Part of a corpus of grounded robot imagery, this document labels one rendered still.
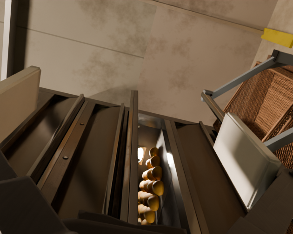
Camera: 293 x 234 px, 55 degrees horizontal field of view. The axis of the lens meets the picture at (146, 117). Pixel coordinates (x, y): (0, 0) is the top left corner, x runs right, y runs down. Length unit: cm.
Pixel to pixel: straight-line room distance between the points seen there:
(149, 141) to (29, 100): 174
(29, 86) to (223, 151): 13
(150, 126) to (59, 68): 203
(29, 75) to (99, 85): 343
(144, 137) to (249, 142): 174
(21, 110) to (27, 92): 1
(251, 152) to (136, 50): 333
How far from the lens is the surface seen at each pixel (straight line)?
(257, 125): 196
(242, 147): 17
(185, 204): 110
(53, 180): 105
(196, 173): 137
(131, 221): 72
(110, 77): 356
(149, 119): 184
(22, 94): 17
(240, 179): 17
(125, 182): 85
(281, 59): 122
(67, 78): 366
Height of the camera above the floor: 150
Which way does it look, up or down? 7 degrees down
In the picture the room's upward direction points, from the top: 77 degrees counter-clockwise
